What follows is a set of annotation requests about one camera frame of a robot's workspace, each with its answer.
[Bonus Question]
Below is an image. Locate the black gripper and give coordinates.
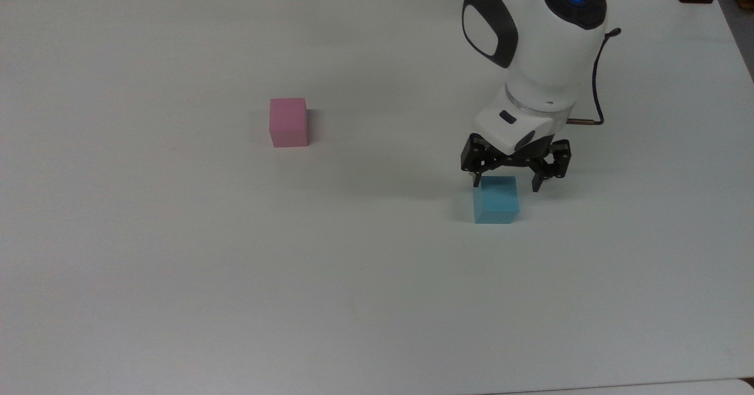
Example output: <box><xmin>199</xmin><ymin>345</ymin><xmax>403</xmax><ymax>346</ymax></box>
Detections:
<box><xmin>461</xmin><ymin>134</ymin><xmax>572</xmax><ymax>193</ymax></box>

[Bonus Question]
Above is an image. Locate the blue cube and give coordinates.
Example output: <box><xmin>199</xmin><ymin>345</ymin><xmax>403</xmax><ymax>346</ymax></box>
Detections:
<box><xmin>473</xmin><ymin>176</ymin><xmax>520</xmax><ymax>225</ymax></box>

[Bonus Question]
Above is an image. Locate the pink cube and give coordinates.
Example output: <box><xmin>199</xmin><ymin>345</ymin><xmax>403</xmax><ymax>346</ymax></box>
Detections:
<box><xmin>269</xmin><ymin>97</ymin><xmax>309</xmax><ymax>148</ymax></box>

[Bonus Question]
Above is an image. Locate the white folding table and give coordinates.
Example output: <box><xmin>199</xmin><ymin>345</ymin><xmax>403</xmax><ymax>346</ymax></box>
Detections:
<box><xmin>483</xmin><ymin>377</ymin><xmax>754</xmax><ymax>395</ymax></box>

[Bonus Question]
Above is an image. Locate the dark robot wrist cable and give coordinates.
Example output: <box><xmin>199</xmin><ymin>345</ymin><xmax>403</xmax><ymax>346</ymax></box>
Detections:
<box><xmin>567</xmin><ymin>27</ymin><xmax>622</xmax><ymax>128</ymax></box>

